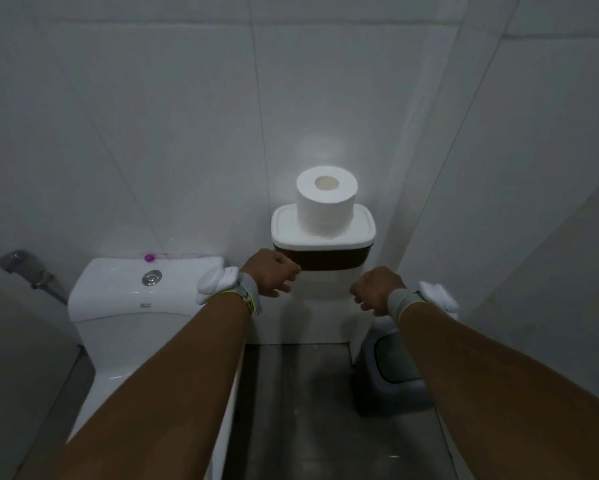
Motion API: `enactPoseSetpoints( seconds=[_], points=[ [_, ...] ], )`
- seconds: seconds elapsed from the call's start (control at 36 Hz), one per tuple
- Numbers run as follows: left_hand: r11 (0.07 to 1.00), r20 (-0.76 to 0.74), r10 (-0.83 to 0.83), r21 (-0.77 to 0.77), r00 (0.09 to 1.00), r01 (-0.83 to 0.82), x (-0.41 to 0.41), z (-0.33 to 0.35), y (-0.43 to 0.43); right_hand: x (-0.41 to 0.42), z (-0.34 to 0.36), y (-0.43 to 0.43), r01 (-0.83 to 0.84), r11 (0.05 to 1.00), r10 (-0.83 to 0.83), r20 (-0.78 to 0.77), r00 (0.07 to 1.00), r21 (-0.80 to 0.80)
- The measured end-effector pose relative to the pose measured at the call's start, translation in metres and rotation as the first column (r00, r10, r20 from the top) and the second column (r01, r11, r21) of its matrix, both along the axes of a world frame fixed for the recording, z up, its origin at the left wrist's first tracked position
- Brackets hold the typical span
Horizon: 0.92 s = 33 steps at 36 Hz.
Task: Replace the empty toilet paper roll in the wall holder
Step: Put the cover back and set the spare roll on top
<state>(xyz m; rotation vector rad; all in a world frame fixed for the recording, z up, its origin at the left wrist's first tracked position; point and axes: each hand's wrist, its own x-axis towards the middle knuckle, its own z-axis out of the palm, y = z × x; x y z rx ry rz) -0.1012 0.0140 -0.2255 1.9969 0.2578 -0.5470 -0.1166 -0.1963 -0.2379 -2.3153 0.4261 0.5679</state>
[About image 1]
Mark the person's right hand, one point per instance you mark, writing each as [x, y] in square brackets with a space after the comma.
[377, 289]

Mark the person's left hand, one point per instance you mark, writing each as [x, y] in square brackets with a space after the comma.
[269, 272]

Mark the brown wall paper holder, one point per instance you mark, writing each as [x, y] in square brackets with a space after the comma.
[329, 259]

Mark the white holder lid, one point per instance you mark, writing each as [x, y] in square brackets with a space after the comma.
[362, 229]

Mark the white toilet paper roll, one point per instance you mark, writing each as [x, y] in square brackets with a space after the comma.
[324, 204]

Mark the person's right forearm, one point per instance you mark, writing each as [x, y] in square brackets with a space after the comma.
[509, 394]

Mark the person's left forearm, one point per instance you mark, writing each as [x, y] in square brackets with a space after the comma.
[169, 394]

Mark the white tracker with gray wristband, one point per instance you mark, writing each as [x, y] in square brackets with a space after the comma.
[214, 282]
[437, 294]

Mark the gray trash bin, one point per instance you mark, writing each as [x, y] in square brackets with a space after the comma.
[384, 364]

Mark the chrome flush button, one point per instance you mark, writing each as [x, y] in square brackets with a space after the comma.
[151, 278]

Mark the chrome bidet sprayer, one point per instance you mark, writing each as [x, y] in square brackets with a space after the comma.
[14, 259]

